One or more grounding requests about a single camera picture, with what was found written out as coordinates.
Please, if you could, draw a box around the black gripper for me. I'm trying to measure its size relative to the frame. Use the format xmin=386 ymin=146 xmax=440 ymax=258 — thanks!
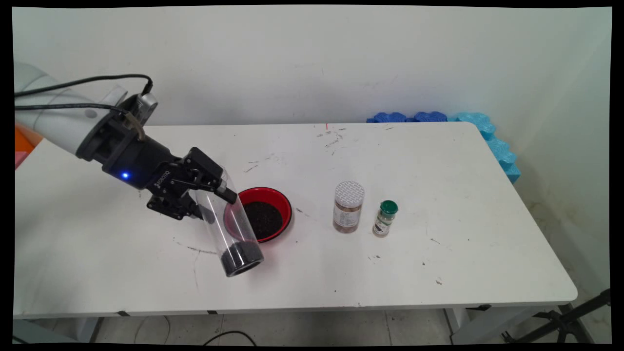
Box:
xmin=76 ymin=116 xmax=238 ymax=221

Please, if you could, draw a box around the clear plastic jar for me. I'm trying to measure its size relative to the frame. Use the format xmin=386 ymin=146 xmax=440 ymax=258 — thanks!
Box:
xmin=188 ymin=166 xmax=265 ymax=277

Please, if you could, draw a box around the black seeds heap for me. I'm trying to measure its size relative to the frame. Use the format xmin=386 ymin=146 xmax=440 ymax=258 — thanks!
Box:
xmin=219 ymin=240 xmax=264 ymax=273
xmin=241 ymin=201 xmax=284 ymax=240

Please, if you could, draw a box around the red bowl black rim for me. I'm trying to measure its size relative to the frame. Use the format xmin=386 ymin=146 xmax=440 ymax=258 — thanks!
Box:
xmin=223 ymin=187 xmax=293 ymax=244

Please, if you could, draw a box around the spice jar white patterned lid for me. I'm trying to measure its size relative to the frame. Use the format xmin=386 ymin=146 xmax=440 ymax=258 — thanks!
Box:
xmin=333 ymin=181 xmax=365 ymax=234

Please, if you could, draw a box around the grey table leg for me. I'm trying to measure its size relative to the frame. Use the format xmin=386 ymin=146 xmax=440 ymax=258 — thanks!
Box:
xmin=73 ymin=317 xmax=105 ymax=343

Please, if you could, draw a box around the small spice bottle green cap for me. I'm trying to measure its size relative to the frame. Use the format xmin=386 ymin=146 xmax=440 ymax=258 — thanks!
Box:
xmin=372 ymin=200 xmax=399 ymax=238

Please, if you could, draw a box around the light blue foam piece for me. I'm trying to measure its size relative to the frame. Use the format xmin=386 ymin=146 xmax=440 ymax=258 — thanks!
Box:
xmin=448 ymin=112 xmax=521 ymax=184

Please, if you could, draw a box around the black tripod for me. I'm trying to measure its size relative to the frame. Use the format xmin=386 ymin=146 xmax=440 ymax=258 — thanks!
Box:
xmin=502 ymin=289 xmax=611 ymax=343

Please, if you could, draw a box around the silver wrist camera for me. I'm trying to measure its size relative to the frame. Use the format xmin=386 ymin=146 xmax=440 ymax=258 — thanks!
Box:
xmin=131 ymin=92 xmax=159 ymax=123

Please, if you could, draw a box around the thin pale floor cable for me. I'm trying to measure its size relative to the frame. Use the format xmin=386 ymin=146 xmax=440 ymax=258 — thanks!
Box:
xmin=134 ymin=316 xmax=171 ymax=344

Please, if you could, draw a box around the black camera cable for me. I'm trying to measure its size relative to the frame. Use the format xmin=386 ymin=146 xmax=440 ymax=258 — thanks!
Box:
xmin=15 ymin=74 xmax=154 ymax=98

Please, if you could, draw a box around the black floor cable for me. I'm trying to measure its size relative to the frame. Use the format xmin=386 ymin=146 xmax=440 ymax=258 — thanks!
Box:
xmin=202 ymin=331 xmax=257 ymax=346

